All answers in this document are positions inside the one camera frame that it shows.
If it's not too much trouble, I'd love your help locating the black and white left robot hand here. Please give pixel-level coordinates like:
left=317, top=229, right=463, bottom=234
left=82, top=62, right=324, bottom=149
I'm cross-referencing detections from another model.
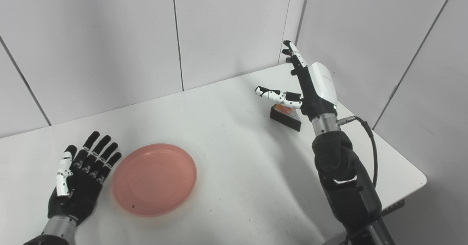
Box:
left=48, top=131, right=122, bottom=226

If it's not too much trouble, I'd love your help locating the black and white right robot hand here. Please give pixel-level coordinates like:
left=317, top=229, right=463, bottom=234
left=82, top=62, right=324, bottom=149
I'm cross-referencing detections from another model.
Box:
left=255, top=40, right=338, bottom=122

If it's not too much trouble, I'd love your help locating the chocolate cake slice with fruit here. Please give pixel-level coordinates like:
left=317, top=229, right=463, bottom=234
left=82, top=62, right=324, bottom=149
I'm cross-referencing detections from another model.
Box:
left=270, top=104, right=302, bottom=132

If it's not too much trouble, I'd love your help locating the pink round plate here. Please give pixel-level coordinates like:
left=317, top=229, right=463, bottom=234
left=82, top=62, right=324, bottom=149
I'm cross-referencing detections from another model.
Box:
left=112, top=144, right=198, bottom=217

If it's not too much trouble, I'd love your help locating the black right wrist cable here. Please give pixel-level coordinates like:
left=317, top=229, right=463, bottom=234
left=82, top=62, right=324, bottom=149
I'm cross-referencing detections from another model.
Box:
left=337, top=116, right=378, bottom=187

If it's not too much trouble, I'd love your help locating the dark table frame bracket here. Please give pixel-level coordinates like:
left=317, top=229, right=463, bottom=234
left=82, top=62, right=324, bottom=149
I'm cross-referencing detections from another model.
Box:
left=380, top=199, right=405, bottom=214

